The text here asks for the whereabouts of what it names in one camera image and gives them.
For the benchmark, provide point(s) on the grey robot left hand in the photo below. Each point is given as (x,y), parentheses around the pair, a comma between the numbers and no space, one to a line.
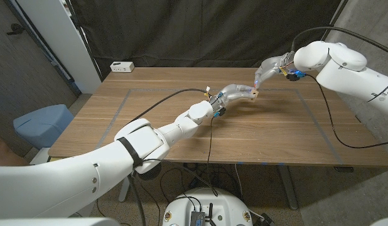
(234,92)

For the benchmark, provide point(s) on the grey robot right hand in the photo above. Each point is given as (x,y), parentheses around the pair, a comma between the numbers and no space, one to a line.
(274,66)

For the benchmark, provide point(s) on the wooden block with holes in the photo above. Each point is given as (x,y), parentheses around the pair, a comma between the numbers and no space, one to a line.
(255,95)

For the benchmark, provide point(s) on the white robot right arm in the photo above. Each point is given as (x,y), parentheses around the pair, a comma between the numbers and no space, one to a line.
(344,72)

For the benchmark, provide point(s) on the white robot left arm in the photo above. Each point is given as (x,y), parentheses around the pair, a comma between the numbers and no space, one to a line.
(87,179)

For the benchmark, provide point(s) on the black backdrop curtain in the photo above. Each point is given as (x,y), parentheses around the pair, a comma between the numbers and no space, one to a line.
(197,31)

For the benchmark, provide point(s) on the black backdrop stand pole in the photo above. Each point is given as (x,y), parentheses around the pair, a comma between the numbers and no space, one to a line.
(82,36)
(335,19)

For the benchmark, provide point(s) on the grey table leg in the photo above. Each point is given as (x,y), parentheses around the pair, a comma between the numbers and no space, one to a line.
(288,188)
(124,191)

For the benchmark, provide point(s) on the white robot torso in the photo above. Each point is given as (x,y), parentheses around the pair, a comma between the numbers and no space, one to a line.
(209,201)

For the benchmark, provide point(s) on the round black floor fan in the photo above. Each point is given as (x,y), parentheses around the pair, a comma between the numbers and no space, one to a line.
(153,174)

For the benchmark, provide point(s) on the white power strip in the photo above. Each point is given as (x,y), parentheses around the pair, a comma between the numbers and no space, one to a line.
(121,66)

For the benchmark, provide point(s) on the black antenna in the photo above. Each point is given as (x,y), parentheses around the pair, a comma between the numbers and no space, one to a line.
(210,213)

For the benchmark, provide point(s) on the grey electronics box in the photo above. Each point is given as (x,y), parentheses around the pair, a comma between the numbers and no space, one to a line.
(197,219)

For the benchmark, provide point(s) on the yellow and black floor item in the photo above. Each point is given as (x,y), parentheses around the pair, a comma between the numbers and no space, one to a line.
(54,159)

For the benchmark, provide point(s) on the blue-grey stool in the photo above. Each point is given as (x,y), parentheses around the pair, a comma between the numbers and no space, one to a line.
(43,125)

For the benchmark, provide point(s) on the person's bare leg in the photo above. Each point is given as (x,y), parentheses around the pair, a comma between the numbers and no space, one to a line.
(5,155)

